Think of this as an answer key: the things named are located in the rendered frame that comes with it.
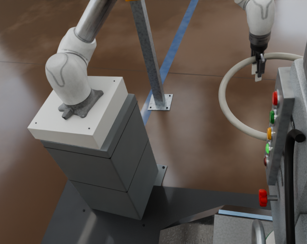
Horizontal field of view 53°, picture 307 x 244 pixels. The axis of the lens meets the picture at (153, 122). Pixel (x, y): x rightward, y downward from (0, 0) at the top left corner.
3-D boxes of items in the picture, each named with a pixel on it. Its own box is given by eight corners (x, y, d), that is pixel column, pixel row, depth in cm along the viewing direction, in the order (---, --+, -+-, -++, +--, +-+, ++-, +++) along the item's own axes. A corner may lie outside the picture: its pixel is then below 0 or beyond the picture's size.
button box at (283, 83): (279, 186, 70) (301, 97, 49) (267, 185, 70) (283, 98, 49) (275, 157, 75) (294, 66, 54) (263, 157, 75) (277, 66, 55)
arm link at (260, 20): (276, 34, 127) (268, 16, 135) (280, 1, 114) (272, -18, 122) (249, 38, 128) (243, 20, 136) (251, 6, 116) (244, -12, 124)
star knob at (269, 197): (279, 209, 67) (282, 201, 64) (259, 208, 68) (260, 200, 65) (277, 194, 70) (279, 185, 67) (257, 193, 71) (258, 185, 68)
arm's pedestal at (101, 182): (80, 213, 216) (25, 146, 157) (108, 156, 245) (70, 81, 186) (146, 230, 199) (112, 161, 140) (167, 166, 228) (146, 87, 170)
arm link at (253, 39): (253, 38, 128) (252, 49, 133) (274, 32, 128) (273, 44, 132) (246, 25, 134) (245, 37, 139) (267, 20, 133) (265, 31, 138)
